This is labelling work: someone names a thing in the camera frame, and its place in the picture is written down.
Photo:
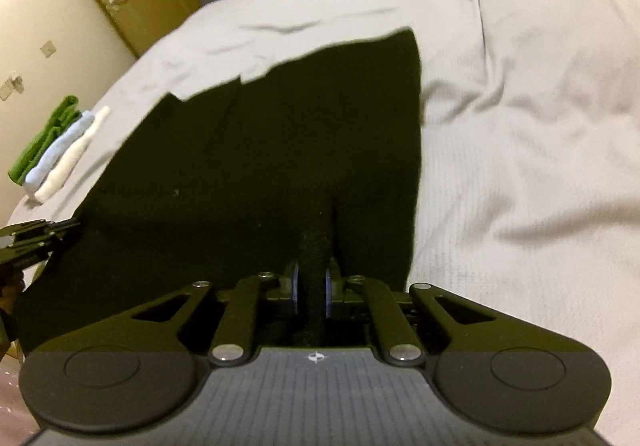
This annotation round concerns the folded green cloth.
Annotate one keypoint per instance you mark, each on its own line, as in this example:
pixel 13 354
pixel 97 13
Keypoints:
pixel 45 141

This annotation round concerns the small square wall switch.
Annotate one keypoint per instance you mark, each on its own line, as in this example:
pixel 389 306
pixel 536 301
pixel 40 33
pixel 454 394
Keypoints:
pixel 48 48

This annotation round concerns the black knit sweater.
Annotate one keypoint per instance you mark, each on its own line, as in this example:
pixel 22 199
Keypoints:
pixel 300 136

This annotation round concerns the white wall hook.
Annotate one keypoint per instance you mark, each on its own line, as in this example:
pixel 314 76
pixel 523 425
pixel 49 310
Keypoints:
pixel 17 82

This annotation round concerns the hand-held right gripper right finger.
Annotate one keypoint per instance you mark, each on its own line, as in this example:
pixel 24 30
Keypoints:
pixel 330 288

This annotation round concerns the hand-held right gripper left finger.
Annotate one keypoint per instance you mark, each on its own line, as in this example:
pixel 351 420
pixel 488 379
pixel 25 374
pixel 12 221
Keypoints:
pixel 295 288

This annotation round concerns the folded light blue cloth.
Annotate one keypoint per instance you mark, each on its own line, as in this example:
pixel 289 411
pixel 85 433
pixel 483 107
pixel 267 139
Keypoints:
pixel 60 151

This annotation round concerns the folded white cloth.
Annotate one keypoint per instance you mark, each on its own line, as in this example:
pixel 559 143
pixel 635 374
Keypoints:
pixel 67 166

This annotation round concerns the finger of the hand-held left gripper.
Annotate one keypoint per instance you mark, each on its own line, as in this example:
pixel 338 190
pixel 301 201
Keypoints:
pixel 55 228

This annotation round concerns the person's left hand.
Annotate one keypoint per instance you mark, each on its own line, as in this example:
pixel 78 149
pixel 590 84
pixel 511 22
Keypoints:
pixel 9 296

